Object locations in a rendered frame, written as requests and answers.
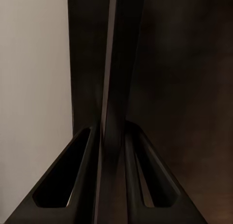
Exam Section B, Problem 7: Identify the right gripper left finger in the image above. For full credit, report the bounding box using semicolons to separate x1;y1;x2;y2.
4;120;100;224

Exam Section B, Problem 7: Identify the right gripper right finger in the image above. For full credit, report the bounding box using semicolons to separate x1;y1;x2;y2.
123;121;208;224

